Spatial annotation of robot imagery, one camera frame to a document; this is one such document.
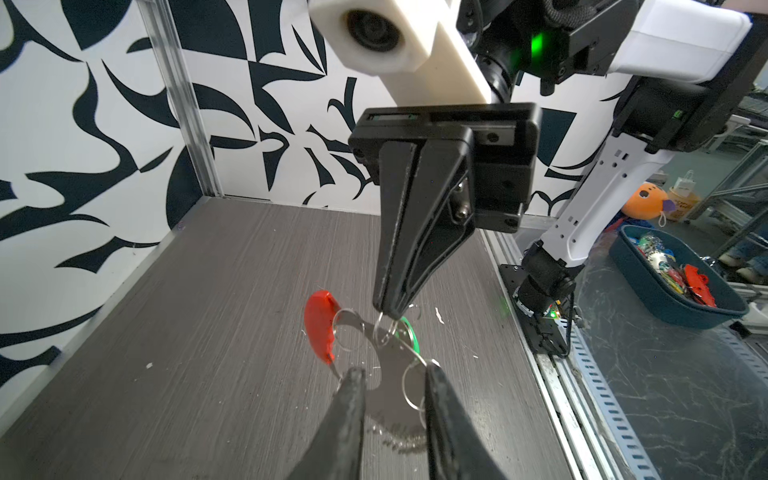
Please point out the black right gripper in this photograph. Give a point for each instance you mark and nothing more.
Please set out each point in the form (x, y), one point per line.
(425, 193)

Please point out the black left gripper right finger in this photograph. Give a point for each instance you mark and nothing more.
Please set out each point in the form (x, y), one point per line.
(454, 448)

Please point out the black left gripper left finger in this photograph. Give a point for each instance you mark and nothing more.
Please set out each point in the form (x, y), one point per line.
(336, 449)

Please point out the green tagged key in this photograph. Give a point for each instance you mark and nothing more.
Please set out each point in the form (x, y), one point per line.
(411, 334)

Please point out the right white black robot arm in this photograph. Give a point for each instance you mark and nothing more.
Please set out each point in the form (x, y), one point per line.
(689, 63)

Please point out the orange plush toy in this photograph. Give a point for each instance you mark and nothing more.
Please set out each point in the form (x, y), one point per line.
(648, 202)

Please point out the blue bin with items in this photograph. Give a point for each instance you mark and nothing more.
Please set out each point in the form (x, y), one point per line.
(672, 281)

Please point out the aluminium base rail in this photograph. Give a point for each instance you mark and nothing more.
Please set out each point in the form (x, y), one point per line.
(595, 434)

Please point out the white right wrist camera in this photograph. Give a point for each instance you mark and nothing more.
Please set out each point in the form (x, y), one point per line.
(413, 47)

